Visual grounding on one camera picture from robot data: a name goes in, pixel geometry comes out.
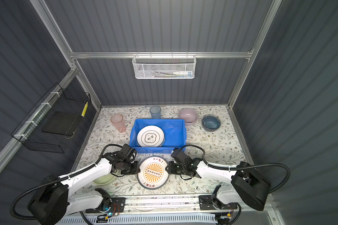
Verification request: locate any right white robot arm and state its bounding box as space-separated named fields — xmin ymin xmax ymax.
xmin=165 ymin=158 xmax=270 ymax=211

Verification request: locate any right black corrugated cable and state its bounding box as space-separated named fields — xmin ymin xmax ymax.
xmin=180 ymin=144 xmax=291 ymax=194

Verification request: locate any blue plastic cup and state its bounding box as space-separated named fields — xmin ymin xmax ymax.
xmin=150 ymin=106 xmax=161 ymax=120

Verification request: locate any white wire mesh basket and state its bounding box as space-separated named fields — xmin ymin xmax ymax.
xmin=132 ymin=53 xmax=197 ymax=79

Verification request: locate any white tube in basket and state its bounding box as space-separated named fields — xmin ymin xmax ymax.
xmin=173 ymin=71 xmax=193 ymax=77

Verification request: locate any pink plastic cup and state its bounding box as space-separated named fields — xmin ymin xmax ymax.
xmin=110 ymin=114 xmax=126 ymax=133

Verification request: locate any blue plastic bin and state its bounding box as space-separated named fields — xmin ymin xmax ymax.
xmin=129 ymin=119 xmax=187 ymax=154

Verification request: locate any white plate clover outline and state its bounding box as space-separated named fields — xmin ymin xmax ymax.
xmin=137 ymin=125 xmax=165 ymax=147

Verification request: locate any pink ceramic bowl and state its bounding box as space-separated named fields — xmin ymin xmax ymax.
xmin=178 ymin=108 xmax=198 ymax=126

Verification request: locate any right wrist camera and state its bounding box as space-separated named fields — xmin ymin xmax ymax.
xmin=171 ymin=148 xmax=189 ymax=164

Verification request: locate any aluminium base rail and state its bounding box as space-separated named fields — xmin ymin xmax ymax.
xmin=59 ymin=194 xmax=284 ymax=225

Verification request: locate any white plate orange sun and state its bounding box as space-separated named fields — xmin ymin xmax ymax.
xmin=137 ymin=156 xmax=169 ymax=190

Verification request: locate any yellow tag on basket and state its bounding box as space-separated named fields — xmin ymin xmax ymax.
xmin=81 ymin=102 xmax=88 ymax=117

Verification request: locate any black corrugated cable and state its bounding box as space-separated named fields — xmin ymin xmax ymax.
xmin=180 ymin=144 xmax=291 ymax=194
xmin=9 ymin=143 xmax=124 ymax=220

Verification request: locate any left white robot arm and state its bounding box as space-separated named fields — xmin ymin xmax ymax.
xmin=28 ymin=149 xmax=140 ymax=225

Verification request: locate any black wire basket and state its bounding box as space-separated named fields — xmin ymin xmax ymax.
xmin=11 ymin=84 xmax=91 ymax=153

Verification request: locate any light green bowl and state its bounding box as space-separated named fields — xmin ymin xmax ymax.
xmin=93 ymin=173 xmax=117 ymax=186

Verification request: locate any black pad in basket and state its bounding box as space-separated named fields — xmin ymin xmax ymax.
xmin=41 ymin=112 xmax=82 ymax=137

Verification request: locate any dark blue ceramic bowl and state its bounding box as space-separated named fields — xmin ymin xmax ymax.
xmin=201 ymin=115 xmax=221 ymax=132

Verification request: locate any left black corrugated cable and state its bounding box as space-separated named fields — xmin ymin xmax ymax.
xmin=9 ymin=143 xmax=124 ymax=220

